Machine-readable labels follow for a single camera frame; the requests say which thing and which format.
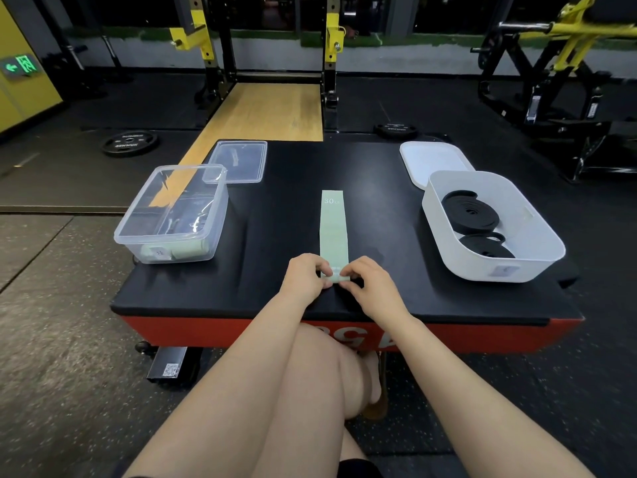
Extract person's right hand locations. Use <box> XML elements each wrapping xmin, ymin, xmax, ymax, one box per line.
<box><xmin>339</xmin><ymin>256</ymin><xmax>414</xmax><ymax>332</ymax></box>

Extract person's left hand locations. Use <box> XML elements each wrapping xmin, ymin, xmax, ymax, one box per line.
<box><xmin>280</xmin><ymin>253</ymin><xmax>334</xmax><ymax>307</ymax></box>

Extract thin black resistance band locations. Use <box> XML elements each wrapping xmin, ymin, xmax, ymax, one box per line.
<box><xmin>459</xmin><ymin>232</ymin><xmax>516</xmax><ymax>260</ymax></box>

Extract wide black resistance band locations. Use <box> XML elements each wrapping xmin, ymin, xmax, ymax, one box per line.
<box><xmin>441</xmin><ymin>189</ymin><xmax>500</xmax><ymax>236</ymax></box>

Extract clear plastic container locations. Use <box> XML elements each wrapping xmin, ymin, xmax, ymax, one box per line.
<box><xmin>113</xmin><ymin>163</ymin><xmax>230</xmax><ymax>265</ymax></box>

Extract white plastic bin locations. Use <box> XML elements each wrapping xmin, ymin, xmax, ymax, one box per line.
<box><xmin>421</xmin><ymin>169</ymin><xmax>567</xmax><ymax>284</ymax></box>

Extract person's right forearm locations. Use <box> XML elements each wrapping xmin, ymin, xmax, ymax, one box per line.
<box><xmin>390</xmin><ymin>315</ymin><xmax>596</xmax><ymax>478</ymax></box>

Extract person's left forearm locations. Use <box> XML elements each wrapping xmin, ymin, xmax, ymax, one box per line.
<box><xmin>124</xmin><ymin>293</ymin><xmax>312</xmax><ymax>478</ymax></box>

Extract person's left leg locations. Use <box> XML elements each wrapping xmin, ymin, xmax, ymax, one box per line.
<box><xmin>251</xmin><ymin>323</ymin><xmax>383</xmax><ymax>478</ymax></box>

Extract person's leg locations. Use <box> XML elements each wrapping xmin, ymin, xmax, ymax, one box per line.
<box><xmin>339</xmin><ymin>428</ymin><xmax>369</xmax><ymax>463</ymax></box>
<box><xmin>251</xmin><ymin>323</ymin><xmax>383</xmax><ymax>478</ymax></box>

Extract person's right leg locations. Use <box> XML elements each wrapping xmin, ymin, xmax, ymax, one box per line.
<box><xmin>339</xmin><ymin>428</ymin><xmax>369</xmax><ymax>463</ymax></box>

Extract black plyo platform red side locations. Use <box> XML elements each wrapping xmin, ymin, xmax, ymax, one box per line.
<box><xmin>110</xmin><ymin>136</ymin><xmax>586</xmax><ymax>355</ymax></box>

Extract brown sandal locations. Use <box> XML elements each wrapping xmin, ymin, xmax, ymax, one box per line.
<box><xmin>362</xmin><ymin>351</ymin><xmax>389</xmax><ymax>422</ymax></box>

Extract clear plastic lid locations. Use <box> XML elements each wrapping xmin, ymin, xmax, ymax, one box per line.
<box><xmin>202</xmin><ymin>139</ymin><xmax>269</xmax><ymax>185</ymax></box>

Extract white plastic lid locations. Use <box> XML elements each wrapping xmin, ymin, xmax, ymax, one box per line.
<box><xmin>399</xmin><ymin>141</ymin><xmax>476</xmax><ymax>191</ymax></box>

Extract black weight plate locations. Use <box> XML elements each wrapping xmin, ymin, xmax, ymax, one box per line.
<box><xmin>101</xmin><ymin>129</ymin><xmax>160</xmax><ymax>159</ymax></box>
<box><xmin>373</xmin><ymin>122</ymin><xmax>419</xmax><ymax>141</ymax></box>

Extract wooden lifting platform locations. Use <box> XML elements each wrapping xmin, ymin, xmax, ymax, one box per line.
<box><xmin>149</xmin><ymin>82</ymin><xmax>324</xmax><ymax>207</ymax></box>

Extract black shorts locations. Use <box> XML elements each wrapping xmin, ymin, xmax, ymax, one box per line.
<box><xmin>338</xmin><ymin>458</ymin><xmax>384</xmax><ymax>478</ymax></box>

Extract yellow black squat rack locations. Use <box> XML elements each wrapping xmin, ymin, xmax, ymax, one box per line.
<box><xmin>169</xmin><ymin>0</ymin><xmax>347</xmax><ymax>133</ymax></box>

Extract yellow black exercise machine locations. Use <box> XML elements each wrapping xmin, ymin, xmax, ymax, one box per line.
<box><xmin>470</xmin><ymin>0</ymin><xmax>637</xmax><ymax>184</ymax></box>

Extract black upright bar holder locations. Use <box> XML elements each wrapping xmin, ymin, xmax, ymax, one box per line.
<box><xmin>102</xmin><ymin>34</ymin><xmax>134</xmax><ymax>84</ymax></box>

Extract green exit sign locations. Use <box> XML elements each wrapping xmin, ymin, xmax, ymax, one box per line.
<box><xmin>0</xmin><ymin>53</ymin><xmax>43</xmax><ymax>81</ymax></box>

